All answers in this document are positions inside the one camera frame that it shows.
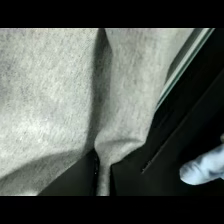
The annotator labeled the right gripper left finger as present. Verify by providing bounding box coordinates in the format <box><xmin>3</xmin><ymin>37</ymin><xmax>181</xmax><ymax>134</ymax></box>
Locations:
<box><xmin>37</xmin><ymin>148</ymin><xmax>101</xmax><ymax>197</ymax></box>

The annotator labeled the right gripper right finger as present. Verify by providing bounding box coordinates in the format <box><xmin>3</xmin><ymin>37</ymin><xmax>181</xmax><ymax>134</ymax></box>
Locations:
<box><xmin>110</xmin><ymin>151</ymin><xmax>168</xmax><ymax>197</ymax></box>

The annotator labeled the grey garment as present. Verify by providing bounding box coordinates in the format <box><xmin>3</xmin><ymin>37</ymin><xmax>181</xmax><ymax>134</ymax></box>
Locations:
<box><xmin>0</xmin><ymin>28</ymin><xmax>196</xmax><ymax>197</ymax></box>

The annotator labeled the pale blue garment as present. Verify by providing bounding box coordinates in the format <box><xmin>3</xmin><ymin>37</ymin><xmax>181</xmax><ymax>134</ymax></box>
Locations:
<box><xmin>179</xmin><ymin>143</ymin><xmax>224</xmax><ymax>186</ymax></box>

